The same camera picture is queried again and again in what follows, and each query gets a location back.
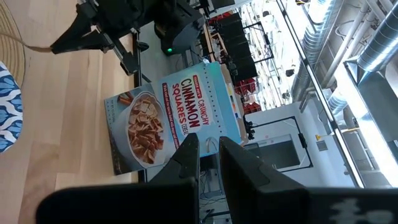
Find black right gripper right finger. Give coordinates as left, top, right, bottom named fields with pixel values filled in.
left=219, top=136, right=398, bottom=224

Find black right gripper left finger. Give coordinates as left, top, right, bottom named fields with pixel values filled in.
left=35, top=133, right=200, bottom=224

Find black background workstation frame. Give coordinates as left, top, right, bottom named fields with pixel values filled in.
left=244, top=116, right=313, bottom=172

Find cinnamon cereal bag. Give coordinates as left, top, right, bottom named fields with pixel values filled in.
left=104, top=61, right=249, bottom=175

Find round woven straw placemat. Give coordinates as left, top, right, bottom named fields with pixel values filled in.
left=0, top=0, right=52, bottom=90

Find red storage bins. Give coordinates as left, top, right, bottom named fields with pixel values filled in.
left=233, top=77, right=262, bottom=114

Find blue patterned paper bowl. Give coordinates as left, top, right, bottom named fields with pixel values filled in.
left=0, top=60, right=24, bottom=154

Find silver spiral air duct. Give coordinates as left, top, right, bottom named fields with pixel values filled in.
left=302, top=0, right=338, bottom=54
left=356, top=6, right=398, bottom=73

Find black storage shelves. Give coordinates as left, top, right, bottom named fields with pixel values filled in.
left=201, top=12, right=275, bottom=82

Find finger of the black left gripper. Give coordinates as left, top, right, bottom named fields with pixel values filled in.
left=51, top=32, right=115, bottom=54
left=50, top=4, right=94, bottom=52

